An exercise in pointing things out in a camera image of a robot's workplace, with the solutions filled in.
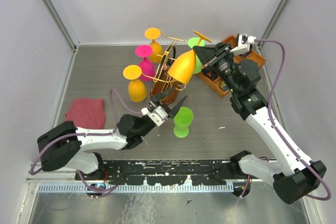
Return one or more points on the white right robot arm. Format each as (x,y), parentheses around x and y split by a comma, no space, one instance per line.
(295,174)

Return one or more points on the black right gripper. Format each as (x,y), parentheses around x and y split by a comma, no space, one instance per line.
(213,57)

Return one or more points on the blue yellow patterned cloth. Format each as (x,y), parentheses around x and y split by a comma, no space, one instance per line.
(223,86)

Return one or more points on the black rolled belt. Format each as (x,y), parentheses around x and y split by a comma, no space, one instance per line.
(210,74)

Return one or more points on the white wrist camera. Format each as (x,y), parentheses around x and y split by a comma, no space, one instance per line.
(158,115)
(244,43)

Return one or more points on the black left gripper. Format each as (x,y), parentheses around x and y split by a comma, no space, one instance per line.
(163,107)

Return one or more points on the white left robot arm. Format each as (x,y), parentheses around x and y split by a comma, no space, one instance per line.
(75,147)

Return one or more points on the gold wire wine glass rack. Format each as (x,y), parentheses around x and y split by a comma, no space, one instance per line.
(162,81)

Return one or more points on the pink plastic wine glass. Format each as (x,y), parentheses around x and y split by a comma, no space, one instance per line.
(147,67)

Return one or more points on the orange wooden divided tray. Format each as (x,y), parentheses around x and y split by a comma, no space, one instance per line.
(252,55)

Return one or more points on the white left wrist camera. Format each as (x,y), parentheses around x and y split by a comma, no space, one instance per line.
(158,115)

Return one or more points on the red folded cloth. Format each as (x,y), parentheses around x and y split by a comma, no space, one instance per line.
(87,113)

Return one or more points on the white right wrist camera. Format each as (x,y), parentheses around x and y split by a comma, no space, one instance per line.
(244,43)

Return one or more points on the black mounting rail base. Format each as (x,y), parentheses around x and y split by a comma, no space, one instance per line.
(167,172)

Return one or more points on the orange wine glass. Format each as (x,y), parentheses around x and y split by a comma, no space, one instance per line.
(157,51)
(183,67)
(136,88)

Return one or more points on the grey slotted cable duct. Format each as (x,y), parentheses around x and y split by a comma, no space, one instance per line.
(186,188)

